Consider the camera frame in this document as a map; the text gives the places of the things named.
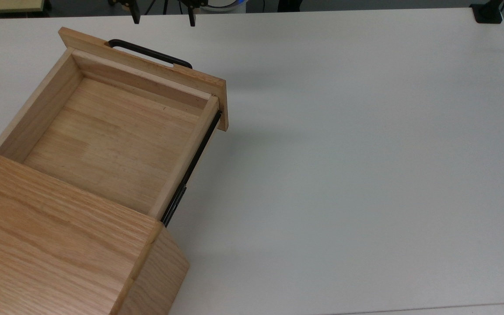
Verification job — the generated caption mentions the oak wood drawer cabinet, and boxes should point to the oak wood drawer cabinet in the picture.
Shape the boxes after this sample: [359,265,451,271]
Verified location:
[0,143,190,315]

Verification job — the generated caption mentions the oak wood sliding drawer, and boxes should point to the oak wood sliding drawer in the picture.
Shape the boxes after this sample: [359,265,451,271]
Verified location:
[0,26,229,219]

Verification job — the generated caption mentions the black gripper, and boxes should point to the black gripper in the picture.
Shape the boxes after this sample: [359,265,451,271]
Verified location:
[108,0,209,27]

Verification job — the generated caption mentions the yellow side table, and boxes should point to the yellow side table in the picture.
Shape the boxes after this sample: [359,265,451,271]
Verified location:
[0,0,52,16]

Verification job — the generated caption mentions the black table clamp mount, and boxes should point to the black table clamp mount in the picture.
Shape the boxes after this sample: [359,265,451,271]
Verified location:
[470,0,504,24]

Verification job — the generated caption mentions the black metal drawer slide rail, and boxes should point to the black metal drawer slide rail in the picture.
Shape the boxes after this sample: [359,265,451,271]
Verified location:
[160,109,223,228]

